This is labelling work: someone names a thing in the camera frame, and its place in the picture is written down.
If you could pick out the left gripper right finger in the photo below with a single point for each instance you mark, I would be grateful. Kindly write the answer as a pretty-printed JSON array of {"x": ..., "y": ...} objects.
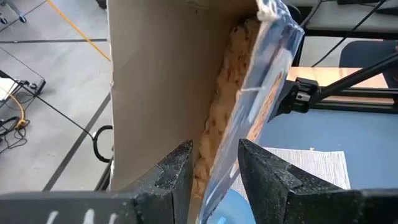
[{"x": 280, "y": 199}]

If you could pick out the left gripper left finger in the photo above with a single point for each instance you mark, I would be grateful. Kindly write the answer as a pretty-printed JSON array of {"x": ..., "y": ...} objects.
[{"x": 149, "y": 199}]

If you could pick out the blue frosted flakes cereal box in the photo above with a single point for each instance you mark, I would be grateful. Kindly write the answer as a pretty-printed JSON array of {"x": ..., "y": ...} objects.
[{"x": 155, "y": 77}]

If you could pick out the beige woven placemat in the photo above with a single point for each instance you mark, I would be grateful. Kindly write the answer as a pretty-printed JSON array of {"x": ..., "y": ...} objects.
[{"x": 317, "y": 168}]

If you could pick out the blue bowl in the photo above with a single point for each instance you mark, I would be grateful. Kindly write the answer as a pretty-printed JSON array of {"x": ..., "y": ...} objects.
[{"x": 231, "y": 208}]

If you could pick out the wooden side board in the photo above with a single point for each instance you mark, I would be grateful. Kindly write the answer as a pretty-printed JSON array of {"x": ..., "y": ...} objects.
[{"x": 326, "y": 76}]

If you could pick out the grey chair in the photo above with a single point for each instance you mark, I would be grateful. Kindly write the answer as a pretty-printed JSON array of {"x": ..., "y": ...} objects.
[{"x": 367, "y": 53}]

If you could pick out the grey desk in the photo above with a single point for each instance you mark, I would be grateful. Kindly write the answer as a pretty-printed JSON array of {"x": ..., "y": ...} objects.
[{"x": 342, "y": 18}]

